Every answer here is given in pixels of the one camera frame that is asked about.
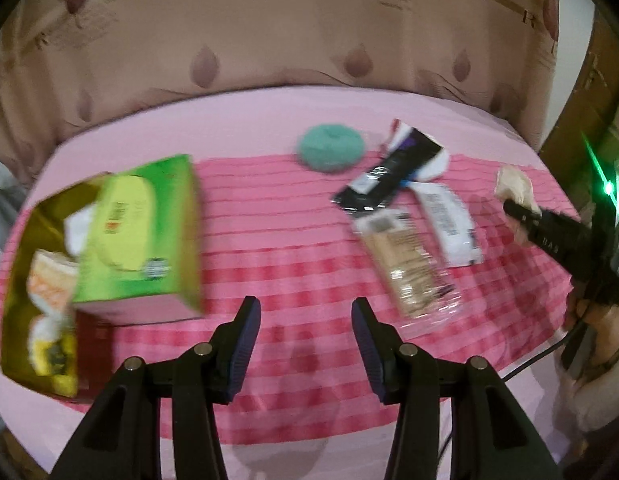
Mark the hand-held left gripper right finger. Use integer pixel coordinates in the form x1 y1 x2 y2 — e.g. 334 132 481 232
350 297 563 480

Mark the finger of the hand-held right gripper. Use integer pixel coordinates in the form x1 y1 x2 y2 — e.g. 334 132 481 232
503 199 545 234

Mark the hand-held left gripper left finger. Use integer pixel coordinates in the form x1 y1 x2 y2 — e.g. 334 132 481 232
49 296 262 480

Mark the small beige snack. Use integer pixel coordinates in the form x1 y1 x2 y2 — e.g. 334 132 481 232
494 166 540 241

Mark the white wipe packet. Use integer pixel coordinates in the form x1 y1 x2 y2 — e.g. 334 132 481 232
412 182 485 267

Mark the clear wafer packet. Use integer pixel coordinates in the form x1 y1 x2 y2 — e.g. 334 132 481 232
352 207 463 331

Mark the white red-edged pad packet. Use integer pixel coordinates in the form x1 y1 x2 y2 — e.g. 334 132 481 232
381 119 453 182

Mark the black packet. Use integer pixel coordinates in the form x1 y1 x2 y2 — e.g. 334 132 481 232
332 127 447 212

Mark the yellow white sock bundle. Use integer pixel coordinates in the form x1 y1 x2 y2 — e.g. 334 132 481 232
29 312 80 396

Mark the orange white snack packet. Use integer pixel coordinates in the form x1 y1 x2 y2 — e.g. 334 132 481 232
26 250 80 318

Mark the teal fluffy puff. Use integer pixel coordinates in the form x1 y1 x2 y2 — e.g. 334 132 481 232
296 122 366 175

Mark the gold tin box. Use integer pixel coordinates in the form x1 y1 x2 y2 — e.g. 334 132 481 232
0 175 115 398

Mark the person's right forearm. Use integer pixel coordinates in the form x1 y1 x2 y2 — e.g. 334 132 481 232
554 345 619 433

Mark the person's right hand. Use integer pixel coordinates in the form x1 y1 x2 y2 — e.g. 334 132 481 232
563 287 619 368

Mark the brown wooden door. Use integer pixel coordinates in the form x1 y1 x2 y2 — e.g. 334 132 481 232
539 5 619 161

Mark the green cardboard box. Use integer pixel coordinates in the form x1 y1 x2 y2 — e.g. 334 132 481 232
72 154 205 322

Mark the beige leaf print curtain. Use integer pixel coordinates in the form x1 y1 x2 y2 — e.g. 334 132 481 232
0 0 560 161

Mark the black cable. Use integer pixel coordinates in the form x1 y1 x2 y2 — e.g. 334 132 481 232
437 327 577 466

